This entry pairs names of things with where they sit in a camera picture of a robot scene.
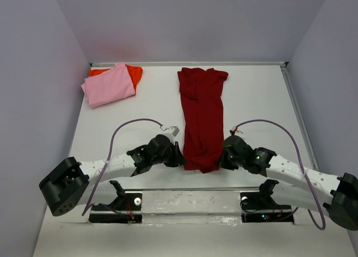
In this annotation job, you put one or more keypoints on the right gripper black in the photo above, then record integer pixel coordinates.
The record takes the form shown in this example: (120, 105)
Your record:
(225, 155)

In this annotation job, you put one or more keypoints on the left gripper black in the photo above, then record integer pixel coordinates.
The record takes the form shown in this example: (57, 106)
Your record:
(177, 155)

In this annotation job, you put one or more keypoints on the dark red t shirt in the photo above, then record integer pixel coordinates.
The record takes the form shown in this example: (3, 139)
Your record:
(201, 100)

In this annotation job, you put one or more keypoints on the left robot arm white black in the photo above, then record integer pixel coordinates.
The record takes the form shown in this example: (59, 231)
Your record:
(74, 182)

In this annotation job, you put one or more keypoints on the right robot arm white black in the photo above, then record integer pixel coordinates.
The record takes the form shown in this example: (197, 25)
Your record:
(289, 184)

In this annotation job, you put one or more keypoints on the pink folded t shirt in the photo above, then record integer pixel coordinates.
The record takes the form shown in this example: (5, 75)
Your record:
(112, 85)

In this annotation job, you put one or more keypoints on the orange folded t shirt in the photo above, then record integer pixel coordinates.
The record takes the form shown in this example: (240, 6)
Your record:
(135, 74)

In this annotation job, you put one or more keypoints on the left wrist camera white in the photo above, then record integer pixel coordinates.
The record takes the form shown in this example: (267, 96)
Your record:
(170, 132)

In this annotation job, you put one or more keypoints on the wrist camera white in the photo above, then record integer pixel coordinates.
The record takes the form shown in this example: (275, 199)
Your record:
(235, 131)
(170, 132)

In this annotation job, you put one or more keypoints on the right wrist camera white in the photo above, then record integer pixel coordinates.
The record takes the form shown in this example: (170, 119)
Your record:
(235, 131)

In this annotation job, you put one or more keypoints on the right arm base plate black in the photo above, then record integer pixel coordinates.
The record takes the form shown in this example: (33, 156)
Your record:
(259, 208)

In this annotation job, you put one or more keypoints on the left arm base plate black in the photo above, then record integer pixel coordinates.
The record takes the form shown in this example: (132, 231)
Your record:
(128, 210)

